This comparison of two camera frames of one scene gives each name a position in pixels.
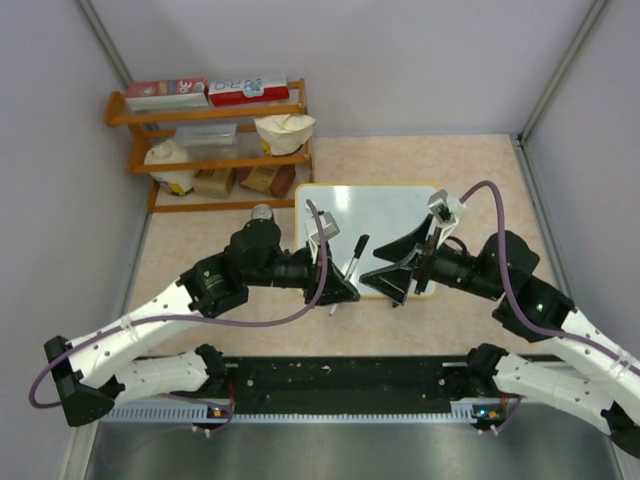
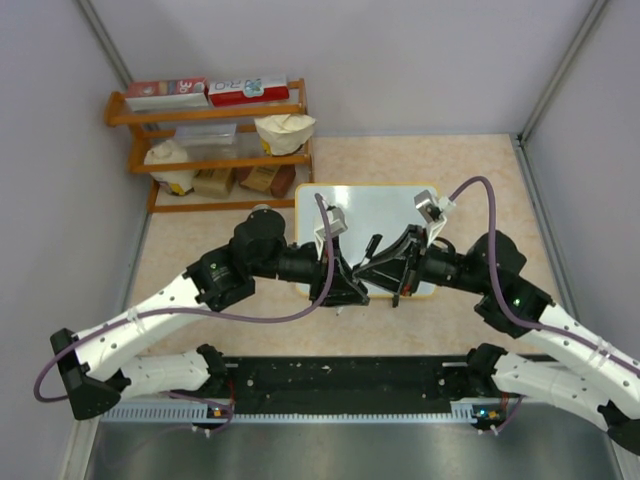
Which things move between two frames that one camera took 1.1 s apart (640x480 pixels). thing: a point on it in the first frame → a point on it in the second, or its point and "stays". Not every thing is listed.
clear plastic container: [208, 140] stays
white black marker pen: [362, 244] → [364, 259]
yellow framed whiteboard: [382, 212] stays
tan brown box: [214, 182] stays
